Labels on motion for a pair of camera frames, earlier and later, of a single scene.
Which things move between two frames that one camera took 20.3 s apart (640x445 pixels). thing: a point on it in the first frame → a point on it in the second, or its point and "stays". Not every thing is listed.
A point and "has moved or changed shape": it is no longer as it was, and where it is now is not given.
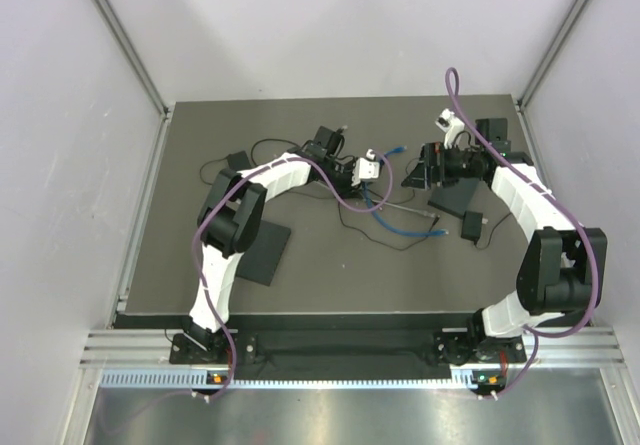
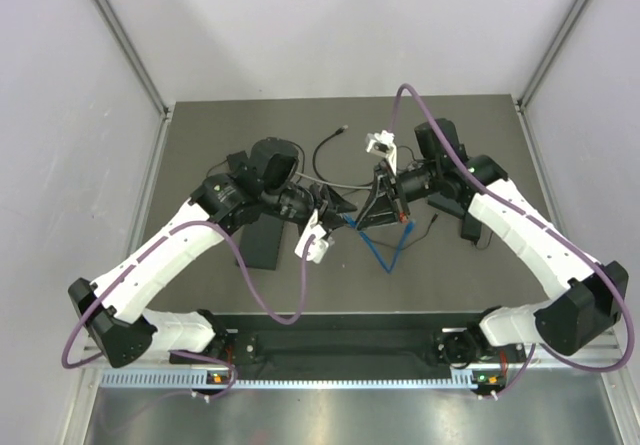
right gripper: [421, 175] → [382, 210]
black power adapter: [239, 160] stays
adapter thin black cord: [251, 155] has moved or changed shape
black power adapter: [472, 226] stays
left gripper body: [340, 175] → [297, 205]
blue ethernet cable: [389, 226] has moved or changed shape
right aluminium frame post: [560, 35] stays
